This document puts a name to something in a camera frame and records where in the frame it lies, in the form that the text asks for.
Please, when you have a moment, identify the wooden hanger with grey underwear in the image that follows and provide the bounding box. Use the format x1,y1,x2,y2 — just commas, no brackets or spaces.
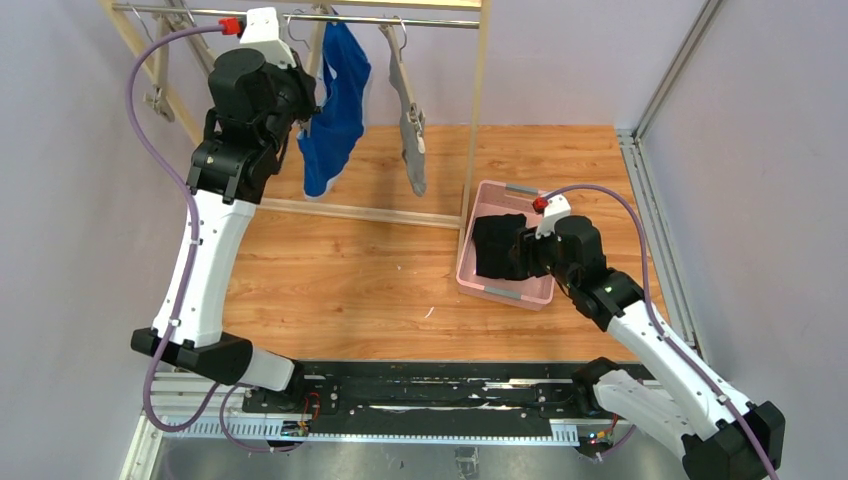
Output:
379,24,426,155

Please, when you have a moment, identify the pink plastic laundry basket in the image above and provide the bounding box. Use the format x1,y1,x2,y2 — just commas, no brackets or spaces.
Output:
455,180,557,311

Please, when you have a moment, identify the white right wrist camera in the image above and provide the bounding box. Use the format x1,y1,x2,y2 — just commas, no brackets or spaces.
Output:
532,194,572,239

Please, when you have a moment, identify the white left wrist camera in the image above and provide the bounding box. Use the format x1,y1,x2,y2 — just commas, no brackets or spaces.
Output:
239,7,298,69

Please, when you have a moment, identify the black underwear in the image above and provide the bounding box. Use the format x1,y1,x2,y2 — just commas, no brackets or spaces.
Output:
472,214,529,281

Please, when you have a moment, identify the wooden clothes rack frame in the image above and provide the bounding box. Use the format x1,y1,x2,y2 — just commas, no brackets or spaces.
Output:
95,0,495,231

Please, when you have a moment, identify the metal hanging rod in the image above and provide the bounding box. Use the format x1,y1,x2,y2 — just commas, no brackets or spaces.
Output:
107,3,481,30

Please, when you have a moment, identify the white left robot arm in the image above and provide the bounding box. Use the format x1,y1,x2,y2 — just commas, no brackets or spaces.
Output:
130,47,315,399

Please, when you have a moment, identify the grey underwear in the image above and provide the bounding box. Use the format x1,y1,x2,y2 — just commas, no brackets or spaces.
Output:
389,52,427,197

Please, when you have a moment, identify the wooden hanger with blue underwear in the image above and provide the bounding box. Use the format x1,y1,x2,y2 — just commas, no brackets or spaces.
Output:
286,3,334,137

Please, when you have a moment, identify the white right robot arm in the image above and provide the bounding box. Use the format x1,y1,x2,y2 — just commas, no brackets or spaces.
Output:
510,216,786,479

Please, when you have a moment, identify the empty wooden clip hanger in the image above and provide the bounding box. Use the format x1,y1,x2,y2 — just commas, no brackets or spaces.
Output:
143,13,175,123

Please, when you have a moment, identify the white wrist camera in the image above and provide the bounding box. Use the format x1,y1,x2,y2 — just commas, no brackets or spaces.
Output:
532,194,572,239
239,7,298,69

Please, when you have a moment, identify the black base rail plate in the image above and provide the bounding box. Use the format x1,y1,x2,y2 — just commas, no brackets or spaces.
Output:
241,361,612,440

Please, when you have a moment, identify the wooden clip hanger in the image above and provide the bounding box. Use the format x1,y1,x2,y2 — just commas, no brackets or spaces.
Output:
143,13,175,123
170,0,214,75

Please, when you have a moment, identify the blue underwear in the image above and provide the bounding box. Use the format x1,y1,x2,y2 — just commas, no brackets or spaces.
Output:
297,22,372,200

